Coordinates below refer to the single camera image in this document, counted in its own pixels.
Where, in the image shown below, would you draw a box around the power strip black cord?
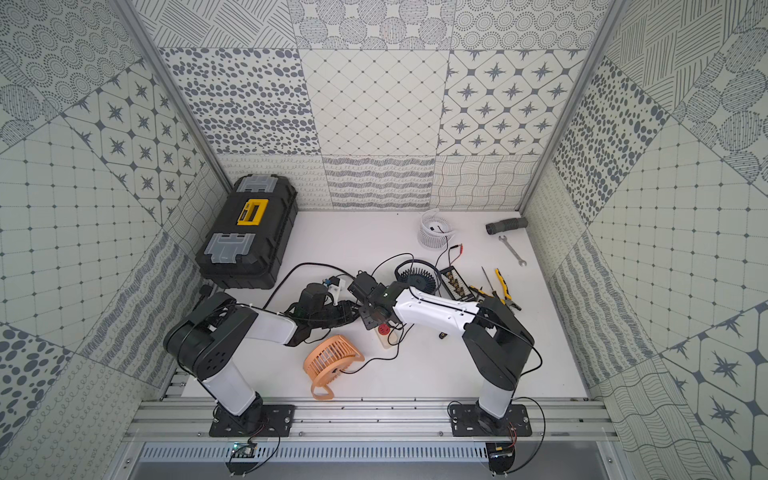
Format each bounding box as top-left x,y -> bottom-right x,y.
260,262 -> 358,310

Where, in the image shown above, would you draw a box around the black cylinder grip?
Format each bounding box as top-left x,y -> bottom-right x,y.
485,217 -> 528,235

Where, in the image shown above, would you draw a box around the silver wrench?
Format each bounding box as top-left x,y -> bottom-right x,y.
498,235 -> 527,267

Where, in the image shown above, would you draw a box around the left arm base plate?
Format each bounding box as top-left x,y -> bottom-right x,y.
209,404 -> 296,438

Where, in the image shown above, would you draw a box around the aluminium rail frame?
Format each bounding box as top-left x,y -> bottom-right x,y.
125,397 -> 617,442

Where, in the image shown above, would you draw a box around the orange fan black cable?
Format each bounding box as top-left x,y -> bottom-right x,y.
338,323 -> 415,376

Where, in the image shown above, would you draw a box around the yellow pliers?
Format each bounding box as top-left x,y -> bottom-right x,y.
469,268 -> 522,311

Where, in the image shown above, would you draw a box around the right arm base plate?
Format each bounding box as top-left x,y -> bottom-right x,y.
446,401 -> 533,437

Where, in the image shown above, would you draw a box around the black yellow toolbox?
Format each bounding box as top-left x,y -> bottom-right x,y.
196,174 -> 298,290

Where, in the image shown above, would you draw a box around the black bit set case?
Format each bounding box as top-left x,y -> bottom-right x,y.
440,266 -> 477,302

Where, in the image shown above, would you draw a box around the dark blue desk fan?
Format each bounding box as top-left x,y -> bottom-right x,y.
394,259 -> 441,294

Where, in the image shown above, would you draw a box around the beige red power strip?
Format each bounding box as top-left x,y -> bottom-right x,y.
376,322 -> 403,349

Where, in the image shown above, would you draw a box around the orange desk fan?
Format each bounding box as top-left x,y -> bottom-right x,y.
303,335 -> 365,401

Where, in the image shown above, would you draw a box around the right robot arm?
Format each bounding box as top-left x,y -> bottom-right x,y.
348,271 -> 535,419

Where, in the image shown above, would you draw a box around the blue fan black cable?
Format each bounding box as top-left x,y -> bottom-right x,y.
370,251 -> 415,277

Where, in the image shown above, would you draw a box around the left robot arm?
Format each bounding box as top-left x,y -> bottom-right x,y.
163,283 -> 359,420

